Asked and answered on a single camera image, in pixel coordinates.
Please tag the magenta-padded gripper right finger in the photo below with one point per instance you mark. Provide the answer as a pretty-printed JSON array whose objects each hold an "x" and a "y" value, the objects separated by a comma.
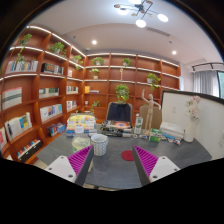
[{"x": 163, "y": 166}]

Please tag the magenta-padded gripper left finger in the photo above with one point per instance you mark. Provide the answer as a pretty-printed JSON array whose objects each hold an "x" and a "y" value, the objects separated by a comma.
[{"x": 61, "y": 166}]

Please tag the green tissue box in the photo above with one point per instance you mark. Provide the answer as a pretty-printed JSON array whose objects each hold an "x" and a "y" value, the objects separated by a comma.
[{"x": 155, "y": 135}]

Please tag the flat round red coaster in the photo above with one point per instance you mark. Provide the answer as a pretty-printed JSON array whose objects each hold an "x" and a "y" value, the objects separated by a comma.
[{"x": 127, "y": 155}]

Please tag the white paper stack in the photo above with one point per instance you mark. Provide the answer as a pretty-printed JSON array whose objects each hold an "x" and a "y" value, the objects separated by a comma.
[{"x": 172, "y": 129}]

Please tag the white patterned cup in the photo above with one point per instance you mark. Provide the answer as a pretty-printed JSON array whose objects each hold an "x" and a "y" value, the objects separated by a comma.
[{"x": 99, "y": 145}]

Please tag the white vase with flowers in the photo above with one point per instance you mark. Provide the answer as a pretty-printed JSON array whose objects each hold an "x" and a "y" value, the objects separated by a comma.
[{"x": 191, "y": 128}]

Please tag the colourful book stack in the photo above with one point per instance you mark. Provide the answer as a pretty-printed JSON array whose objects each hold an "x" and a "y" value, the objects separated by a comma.
[{"x": 80, "y": 122}]

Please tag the green and white carton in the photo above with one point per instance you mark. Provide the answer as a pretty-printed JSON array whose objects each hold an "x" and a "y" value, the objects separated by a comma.
[{"x": 138, "y": 125}]

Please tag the wooden artist mannequin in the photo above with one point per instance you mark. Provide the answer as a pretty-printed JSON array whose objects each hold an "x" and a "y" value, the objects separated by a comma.
[{"x": 150, "y": 106}]

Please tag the white partition panel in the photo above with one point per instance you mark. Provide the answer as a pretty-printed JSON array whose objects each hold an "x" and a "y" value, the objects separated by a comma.
[{"x": 210, "y": 126}]

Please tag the dark book stack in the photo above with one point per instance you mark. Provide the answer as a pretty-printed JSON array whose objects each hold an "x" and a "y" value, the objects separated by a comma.
[{"x": 115, "y": 128}]

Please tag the dark office chair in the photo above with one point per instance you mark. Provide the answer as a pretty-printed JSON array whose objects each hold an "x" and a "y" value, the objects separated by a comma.
[{"x": 119, "y": 112}]

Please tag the wooden shelf unit with books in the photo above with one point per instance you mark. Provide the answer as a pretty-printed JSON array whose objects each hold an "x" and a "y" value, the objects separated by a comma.
[{"x": 30, "y": 100}]

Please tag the grey curtain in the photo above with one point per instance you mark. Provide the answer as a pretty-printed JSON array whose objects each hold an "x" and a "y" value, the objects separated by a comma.
[{"x": 205, "y": 83}]

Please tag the window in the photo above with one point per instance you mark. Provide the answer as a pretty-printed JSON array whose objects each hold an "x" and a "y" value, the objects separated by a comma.
[{"x": 221, "y": 85}]

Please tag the recessed ceiling spotlight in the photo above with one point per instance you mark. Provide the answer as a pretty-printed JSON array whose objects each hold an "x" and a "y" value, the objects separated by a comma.
[
  {"x": 174, "y": 52},
  {"x": 94, "y": 42}
]

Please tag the ceiling air vent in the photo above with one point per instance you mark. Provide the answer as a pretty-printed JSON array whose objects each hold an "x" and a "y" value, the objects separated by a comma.
[{"x": 158, "y": 31}]

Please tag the branched ceiling lamp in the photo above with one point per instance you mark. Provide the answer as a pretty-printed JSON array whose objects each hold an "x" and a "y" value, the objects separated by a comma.
[{"x": 141, "y": 13}]

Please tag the black ceiling track rail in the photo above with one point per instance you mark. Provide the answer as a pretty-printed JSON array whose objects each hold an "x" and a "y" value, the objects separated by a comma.
[{"x": 206, "y": 64}]

